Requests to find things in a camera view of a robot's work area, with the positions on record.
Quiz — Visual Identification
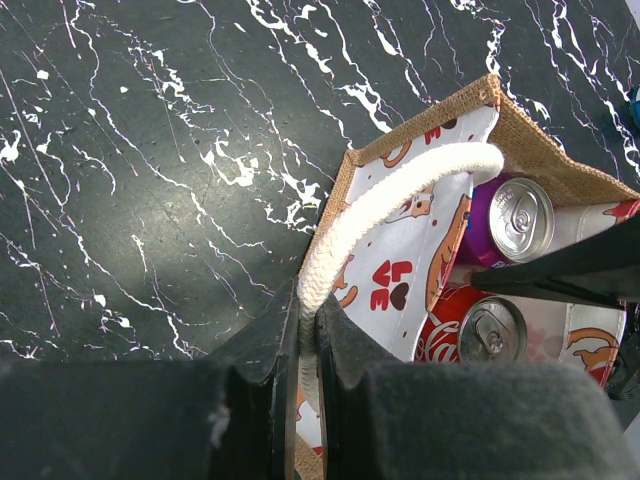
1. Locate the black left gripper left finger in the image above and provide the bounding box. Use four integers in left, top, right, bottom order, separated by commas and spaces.
1, 281, 299, 479

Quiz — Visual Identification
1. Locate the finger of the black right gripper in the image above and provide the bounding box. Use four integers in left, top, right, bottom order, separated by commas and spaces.
471, 216, 639, 309

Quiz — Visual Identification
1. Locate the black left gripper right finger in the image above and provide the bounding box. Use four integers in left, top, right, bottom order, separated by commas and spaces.
316, 299, 639, 479

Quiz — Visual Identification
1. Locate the purple Fanta can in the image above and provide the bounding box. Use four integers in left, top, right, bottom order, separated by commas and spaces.
456, 174, 555, 269

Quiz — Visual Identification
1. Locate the red Coca-Cola can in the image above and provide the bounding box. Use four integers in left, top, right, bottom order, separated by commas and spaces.
414, 285, 528, 363

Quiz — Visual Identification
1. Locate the patterned canvas tote bag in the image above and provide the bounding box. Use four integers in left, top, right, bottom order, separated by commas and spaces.
293, 73, 640, 479

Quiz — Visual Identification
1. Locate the blue lidded jar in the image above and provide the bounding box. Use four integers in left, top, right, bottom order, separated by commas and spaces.
629, 85, 640, 128

